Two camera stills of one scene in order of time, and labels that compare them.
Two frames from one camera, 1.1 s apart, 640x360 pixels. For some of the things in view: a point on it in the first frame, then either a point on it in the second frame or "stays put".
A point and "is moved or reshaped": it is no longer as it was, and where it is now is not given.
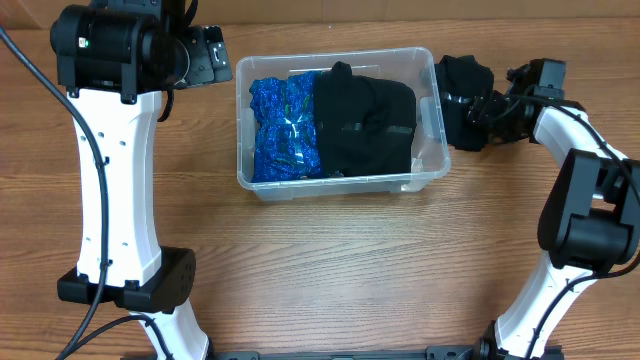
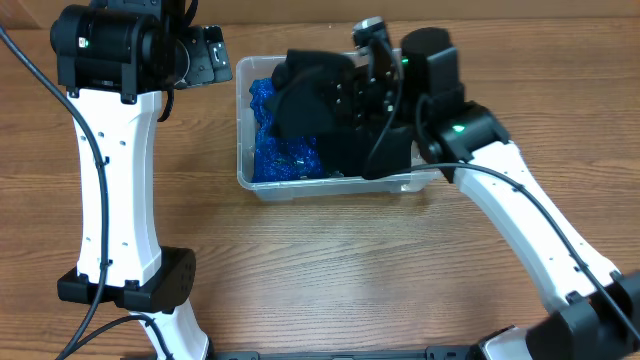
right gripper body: x=509 y=122 to x=374 y=96
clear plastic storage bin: x=415 y=67 stays put
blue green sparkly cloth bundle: x=286 y=128 stays put
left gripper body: x=198 y=57 stays put
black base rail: x=445 y=352 stays put
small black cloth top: x=460 y=80 is moved or reshaped
